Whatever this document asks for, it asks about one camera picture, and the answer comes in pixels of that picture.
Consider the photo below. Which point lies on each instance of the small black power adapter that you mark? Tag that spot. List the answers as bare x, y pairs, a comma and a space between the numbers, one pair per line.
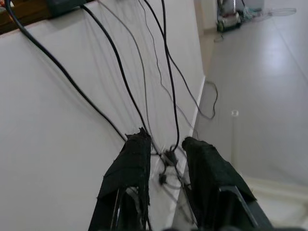
171, 156

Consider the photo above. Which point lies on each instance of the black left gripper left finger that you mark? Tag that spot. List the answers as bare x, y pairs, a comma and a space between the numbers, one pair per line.
125, 173

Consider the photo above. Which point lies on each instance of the black wifi router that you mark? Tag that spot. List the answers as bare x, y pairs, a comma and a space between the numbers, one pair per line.
65, 7

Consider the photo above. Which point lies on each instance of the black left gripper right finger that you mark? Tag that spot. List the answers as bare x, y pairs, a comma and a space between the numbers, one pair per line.
211, 183

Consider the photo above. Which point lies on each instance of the small clear plastic cap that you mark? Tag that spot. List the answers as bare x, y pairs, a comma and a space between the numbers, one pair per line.
234, 113

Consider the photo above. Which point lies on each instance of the grey upright vacuum cleaner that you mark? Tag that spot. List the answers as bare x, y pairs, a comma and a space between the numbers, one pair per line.
228, 22

